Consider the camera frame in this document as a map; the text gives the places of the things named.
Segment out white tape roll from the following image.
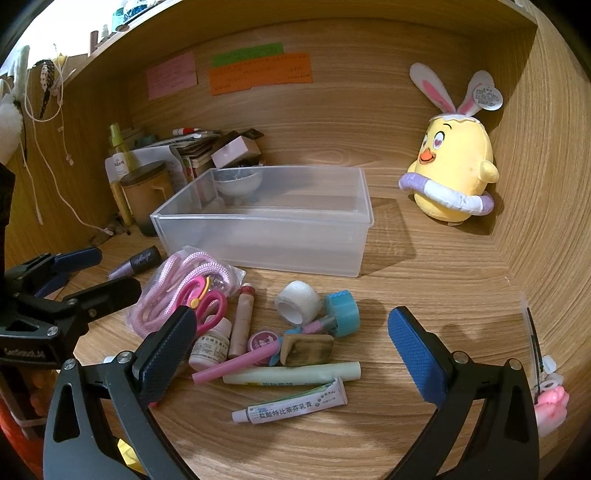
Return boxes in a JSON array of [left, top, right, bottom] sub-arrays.
[[274, 280, 322, 324]]

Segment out yellow chick plush toy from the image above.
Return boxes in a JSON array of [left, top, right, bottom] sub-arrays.
[[398, 62, 504, 227]]

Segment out blue correction tape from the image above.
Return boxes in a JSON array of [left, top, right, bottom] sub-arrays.
[[324, 290, 361, 337]]

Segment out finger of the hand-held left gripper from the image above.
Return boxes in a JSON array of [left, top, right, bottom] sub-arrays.
[[44, 276, 143, 344], [4, 247, 103, 298]]

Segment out brown wooden block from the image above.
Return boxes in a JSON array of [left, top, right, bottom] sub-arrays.
[[279, 333, 335, 367]]

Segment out orange paper note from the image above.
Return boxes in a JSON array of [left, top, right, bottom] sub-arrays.
[[208, 52, 312, 96]]

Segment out stack of books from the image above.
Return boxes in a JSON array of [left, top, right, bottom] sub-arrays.
[[134, 128, 264, 185]]

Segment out purple mascara tube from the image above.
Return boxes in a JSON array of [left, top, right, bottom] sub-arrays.
[[108, 246, 162, 280]]

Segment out pink soft toy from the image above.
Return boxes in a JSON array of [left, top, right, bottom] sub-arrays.
[[533, 385, 570, 437]]

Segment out person's left hand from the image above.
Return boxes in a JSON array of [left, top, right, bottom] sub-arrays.
[[25, 367, 58, 416]]

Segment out black hair pin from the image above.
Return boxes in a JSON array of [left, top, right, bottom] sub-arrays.
[[526, 307, 543, 393]]

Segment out white and blue card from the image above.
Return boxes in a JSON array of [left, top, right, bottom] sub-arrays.
[[232, 376, 347, 423]]

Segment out white fluffy object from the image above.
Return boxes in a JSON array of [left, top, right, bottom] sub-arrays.
[[0, 78, 24, 162]]

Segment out brown cup with dark lid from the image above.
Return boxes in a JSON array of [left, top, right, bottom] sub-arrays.
[[120, 161, 172, 237]]

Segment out white plastic lid piece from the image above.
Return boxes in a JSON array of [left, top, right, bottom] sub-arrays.
[[222, 361, 362, 385]]

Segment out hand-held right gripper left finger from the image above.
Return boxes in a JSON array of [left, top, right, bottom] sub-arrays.
[[42, 305, 199, 480]]

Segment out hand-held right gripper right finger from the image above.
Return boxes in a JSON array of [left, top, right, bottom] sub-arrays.
[[385, 305, 541, 480]]

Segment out clear plastic storage box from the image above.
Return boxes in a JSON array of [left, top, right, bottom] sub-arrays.
[[150, 166, 374, 278]]

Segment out white cord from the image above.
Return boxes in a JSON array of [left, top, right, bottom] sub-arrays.
[[18, 46, 112, 232]]

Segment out white plastic clip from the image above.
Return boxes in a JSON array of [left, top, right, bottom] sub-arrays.
[[538, 355, 565, 388]]

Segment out pink scissors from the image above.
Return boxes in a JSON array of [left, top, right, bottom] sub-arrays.
[[187, 276, 229, 337]]

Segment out pink pen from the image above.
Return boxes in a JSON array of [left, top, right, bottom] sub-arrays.
[[191, 316, 340, 385]]

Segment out yellow object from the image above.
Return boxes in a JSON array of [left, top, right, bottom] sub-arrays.
[[115, 438, 139, 472]]

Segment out patterned hair accessory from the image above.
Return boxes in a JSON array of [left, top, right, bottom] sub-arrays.
[[38, 59, 63, 121]]

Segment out green paper note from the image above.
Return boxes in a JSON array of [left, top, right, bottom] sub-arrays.
[[211, 43, 284, 65]]

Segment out clear round bowl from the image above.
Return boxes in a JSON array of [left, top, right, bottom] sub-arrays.
[[213, 167, 265, 204]]

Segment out round pink tin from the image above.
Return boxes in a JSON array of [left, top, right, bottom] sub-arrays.
[[247, 330, 280, 365]]

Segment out beige tube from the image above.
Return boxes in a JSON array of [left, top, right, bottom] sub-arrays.
[[109, 181, 134, 227]]

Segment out pink braided rope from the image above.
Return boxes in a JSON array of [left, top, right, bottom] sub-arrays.
[[126, 248, 247, 337]]

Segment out pink cardboard box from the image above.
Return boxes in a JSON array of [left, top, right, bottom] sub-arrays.
[[211, 135, 263, 169]]

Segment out yellow-green spray bottle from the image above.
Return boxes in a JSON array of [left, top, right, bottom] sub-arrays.
[[107, 122, 134, 185]]

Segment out pink paper note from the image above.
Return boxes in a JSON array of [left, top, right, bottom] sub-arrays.
[[147, 52, 199, 100]]

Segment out small white medicine bottle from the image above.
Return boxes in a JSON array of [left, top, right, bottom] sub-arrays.
[[188, 318, 232, 371]]

